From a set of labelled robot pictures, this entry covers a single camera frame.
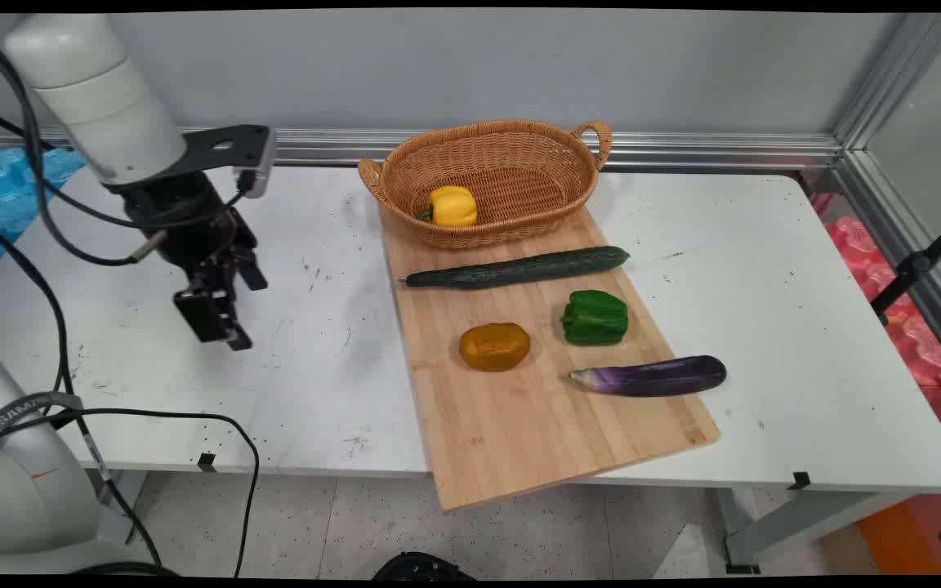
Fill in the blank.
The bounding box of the dark green cucumber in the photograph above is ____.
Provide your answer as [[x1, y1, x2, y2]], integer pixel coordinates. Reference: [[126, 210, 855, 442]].
[[399, 246, 631, 290]]

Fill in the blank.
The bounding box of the pink bubble wrap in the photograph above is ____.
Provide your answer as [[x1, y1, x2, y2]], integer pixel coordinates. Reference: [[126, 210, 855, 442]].
[[822, 214, 941, 409]]

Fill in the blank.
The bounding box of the woven wicker basket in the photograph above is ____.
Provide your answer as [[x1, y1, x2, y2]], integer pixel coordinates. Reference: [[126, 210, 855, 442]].
[[358, 119, 613, 250]]

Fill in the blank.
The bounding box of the grey upright table leg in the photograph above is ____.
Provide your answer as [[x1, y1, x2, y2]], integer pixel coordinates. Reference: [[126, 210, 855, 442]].
[[95, 470, 149, 546]]

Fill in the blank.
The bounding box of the yellow bell pepper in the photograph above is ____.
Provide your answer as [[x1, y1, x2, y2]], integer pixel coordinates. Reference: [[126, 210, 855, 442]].
[[417, 185, 479, 228]]

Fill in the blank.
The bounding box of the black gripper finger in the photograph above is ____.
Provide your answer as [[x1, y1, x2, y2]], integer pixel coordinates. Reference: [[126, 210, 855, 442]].
[[234, 248, 270, 293], [173, 284, 254, 353]]

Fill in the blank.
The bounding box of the black tripod stand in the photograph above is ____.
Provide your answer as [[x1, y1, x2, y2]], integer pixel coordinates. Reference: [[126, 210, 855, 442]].
[[871, 208, 941, 326]]

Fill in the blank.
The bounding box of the black round floor object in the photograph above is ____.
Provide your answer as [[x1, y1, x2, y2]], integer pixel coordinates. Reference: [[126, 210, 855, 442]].
[[372, 551, 477, 581]]

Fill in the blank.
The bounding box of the grey slanted table leg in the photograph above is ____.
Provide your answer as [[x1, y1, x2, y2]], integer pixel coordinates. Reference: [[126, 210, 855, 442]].
[[716, 487, 922, 574]]

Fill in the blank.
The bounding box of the long horizontal aluminium rail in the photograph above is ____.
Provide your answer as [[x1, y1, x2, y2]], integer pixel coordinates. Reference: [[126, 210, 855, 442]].
[[0, 125, 845, 173]]

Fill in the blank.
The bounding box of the angled aluminium frame post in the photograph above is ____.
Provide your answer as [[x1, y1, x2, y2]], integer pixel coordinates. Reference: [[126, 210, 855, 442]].
[[832, 12, 941, 381]]

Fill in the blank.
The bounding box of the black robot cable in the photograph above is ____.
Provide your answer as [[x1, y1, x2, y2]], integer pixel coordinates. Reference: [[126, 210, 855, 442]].
[[0, 29, 263, 577]]

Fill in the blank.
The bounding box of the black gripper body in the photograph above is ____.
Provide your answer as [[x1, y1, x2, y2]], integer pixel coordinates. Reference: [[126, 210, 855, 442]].
[[123, 170, 259, 293]]

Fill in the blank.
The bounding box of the purple eggplant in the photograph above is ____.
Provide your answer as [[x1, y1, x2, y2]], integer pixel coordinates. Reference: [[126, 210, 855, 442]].
[[569, 354, 728, 399]]

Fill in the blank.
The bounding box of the green bell pepper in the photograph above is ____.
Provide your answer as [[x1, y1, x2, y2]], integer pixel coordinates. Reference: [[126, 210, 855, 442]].
[[560, 290, 630, 346]]

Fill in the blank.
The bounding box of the orange bell pepper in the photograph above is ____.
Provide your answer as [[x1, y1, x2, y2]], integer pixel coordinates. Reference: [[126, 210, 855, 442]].
[[459, 323, 532, 373]]

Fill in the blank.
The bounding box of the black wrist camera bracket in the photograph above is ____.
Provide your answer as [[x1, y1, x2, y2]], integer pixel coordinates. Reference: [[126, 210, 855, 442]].
[[156, 124, 278, 199]]

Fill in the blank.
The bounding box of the grey velcro strap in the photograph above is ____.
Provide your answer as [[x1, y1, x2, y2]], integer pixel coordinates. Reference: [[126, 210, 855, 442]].
[[0, 391, 84, 455]]

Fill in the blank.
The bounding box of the wooden cutting board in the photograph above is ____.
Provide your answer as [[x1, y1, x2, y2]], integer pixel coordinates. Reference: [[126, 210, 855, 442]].
[[377, 204, 721, 513]]

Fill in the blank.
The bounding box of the blue plastic wrap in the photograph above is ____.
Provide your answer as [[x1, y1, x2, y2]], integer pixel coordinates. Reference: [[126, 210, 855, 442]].
[[0, 145, 87, 287]]

